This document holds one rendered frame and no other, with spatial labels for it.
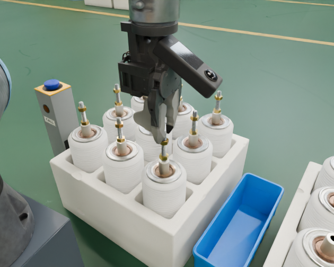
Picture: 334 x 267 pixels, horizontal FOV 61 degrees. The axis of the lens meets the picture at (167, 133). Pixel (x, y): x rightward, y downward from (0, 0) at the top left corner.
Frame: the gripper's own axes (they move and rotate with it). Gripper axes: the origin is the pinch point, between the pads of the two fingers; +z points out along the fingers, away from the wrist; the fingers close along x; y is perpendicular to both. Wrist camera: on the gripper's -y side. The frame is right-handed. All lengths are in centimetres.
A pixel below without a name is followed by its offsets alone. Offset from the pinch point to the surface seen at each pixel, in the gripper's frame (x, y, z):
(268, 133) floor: -64, -13, 35
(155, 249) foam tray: 8.0, -1.4, 25.6
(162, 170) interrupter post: 1.0, 0.5, 8.9
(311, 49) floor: -184, -19, 35
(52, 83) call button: -8.8, 39.3, 1.9
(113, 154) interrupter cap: 0.9, 13.1, 9.6
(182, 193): 0.5, -4.0, 13.8
